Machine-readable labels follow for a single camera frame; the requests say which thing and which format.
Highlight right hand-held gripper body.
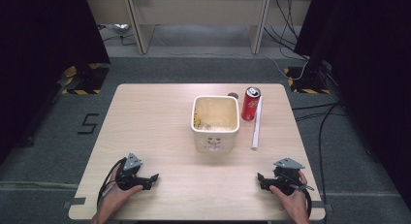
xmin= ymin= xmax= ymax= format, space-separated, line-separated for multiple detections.
xmin=271 ymin=157 xmax=315 ymax=197

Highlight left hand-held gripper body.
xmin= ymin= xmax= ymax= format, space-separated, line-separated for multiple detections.
xmin=114 ymin=152 xmax=145 ymax=191

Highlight white straw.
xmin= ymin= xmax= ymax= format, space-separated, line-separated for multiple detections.
xmin=250 ymin=94 xmax=264 ymax=151

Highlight cream square plastic bin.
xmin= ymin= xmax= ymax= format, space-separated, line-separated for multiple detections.
xmin=190 ymin=94 xmax=241 ymax=154

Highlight red soda can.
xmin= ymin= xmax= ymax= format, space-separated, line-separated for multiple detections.
xmin=240 ymin=85 xmax=262 ymax=122

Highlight person's right hand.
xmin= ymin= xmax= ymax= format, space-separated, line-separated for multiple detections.
xmin=269 ymin=170 xmax=310 ymax=219

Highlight person's left hand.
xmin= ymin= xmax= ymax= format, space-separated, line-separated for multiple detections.
xmin=95 ymin=165 xmax=144 ymax=218

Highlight black tape strip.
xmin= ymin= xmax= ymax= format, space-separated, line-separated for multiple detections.
xmin=62 ymin=197 xmax=87 ymax=209
xmin=311 ymin=200 xmax=334 ymax=212

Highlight black stand base striped tape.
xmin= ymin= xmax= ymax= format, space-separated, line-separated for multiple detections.
xmin=283 ymin=60 xmax=333 ymax=95
xmin=60 ymin=62 xmax=111 ymax=96

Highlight black curtain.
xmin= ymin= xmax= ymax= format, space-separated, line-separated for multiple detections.
xmin=293 ymin=0 xmax=411 ymax=210
xmin=0 ymin=0 xmax=111 ymax=164

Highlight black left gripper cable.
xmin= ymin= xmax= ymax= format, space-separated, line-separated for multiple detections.
xmin=96 ymin=156 xmax=128 ymax=209

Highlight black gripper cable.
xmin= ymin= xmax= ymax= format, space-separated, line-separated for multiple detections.
xmin=302 ymin=188 xmax=314 ymax=219
xmin=96 ymin=156 xmax=128 ymax=209

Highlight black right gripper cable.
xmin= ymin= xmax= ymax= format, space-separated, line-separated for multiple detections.
xmin=302 ymin=188 xmax=314 ymax=219

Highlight grey floor cable cover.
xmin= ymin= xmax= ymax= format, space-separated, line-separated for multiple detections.
xmin=0 ymin=180 xmax=79 ymax=191

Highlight thin black cable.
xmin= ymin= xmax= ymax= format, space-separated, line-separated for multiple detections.
xmin=97 ymin=23 xmax=138 ymax=48

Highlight black floor cable bundle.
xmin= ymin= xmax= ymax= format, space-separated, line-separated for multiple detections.
xmin=263 ymin=0 xmax=310 ymax=61

